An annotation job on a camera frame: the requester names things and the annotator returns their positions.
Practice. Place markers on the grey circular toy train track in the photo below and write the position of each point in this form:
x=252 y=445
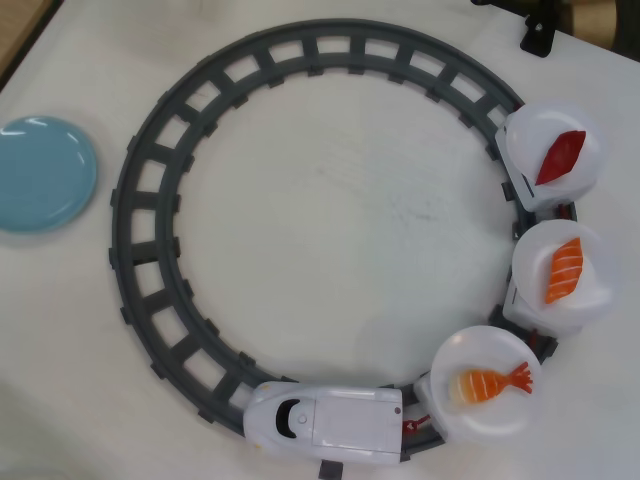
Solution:
x=310 y=50

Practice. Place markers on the blue round dish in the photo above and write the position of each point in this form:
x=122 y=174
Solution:
x=45 y=175

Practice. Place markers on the orange salmon sushi toy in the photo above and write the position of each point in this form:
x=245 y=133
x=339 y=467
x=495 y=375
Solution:
x=565 y=272

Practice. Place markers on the white Shinkansen toy locomotive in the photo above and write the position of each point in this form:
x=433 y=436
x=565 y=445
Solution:
x=350 y=420

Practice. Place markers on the white round plastic plate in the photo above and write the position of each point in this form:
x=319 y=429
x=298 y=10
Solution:
x=480 y=420
x=530 y=135
x=530 y=270

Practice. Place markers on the light wooden block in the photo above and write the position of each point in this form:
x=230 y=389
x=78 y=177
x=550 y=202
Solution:
x=590 y=20

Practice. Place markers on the red tuna sushi toy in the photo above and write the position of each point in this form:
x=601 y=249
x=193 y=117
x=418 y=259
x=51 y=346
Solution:
x=560 y=157

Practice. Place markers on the orange shrimp sushi toy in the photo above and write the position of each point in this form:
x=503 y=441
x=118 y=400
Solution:
x=480 y=385

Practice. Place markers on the black clamp bracket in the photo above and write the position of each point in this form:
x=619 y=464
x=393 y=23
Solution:
x=537 y=42

